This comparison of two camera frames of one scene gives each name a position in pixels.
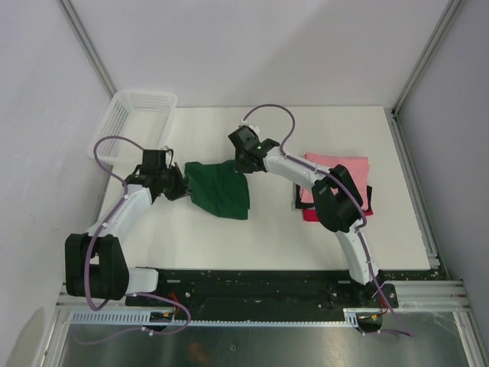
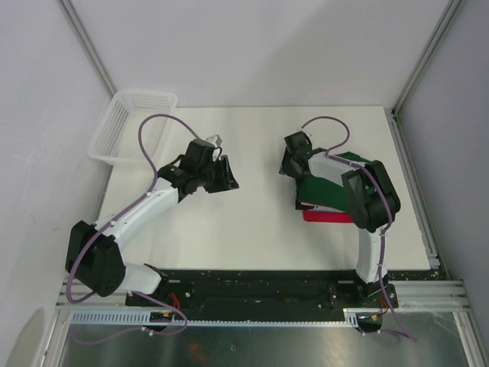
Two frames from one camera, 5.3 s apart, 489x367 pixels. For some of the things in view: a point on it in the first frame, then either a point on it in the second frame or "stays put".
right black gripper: x=241 y=168 to x=286 y=167
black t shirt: x=302 y=205 stays put
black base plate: x=263 y=290 stays put
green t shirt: x=218 y=189 to x=320 y=192
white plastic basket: x=134 y=121 stays put
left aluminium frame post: x=85 y=43 stays put
